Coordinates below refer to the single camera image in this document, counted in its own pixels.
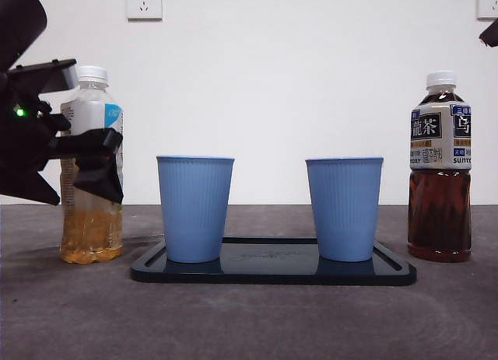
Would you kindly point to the pale tea bottle white label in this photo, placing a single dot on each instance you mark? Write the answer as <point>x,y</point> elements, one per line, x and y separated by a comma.
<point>91,228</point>

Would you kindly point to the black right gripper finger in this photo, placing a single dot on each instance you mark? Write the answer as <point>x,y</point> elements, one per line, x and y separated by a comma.
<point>491,35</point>

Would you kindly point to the light blue ribbed cup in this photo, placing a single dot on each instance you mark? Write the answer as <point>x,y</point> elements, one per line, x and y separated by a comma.
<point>344,212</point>
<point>194,212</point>

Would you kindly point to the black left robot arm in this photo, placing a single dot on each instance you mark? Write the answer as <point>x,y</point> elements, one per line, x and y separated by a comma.
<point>19,18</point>

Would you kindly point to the dark oolong tea bottle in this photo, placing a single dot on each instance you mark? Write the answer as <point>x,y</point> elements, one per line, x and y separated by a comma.
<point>439,220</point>

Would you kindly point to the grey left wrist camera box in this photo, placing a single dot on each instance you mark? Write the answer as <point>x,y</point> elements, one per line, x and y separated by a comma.
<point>46,76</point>

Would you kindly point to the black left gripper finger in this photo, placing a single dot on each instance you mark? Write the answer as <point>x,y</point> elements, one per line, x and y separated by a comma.
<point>101,173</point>
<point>35,187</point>

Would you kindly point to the white wall socket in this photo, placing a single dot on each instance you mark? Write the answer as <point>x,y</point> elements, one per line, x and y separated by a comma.
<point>144,6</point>
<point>488,6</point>

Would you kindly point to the dark teal plastic tray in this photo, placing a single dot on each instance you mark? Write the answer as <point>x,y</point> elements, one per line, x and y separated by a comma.
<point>272,270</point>

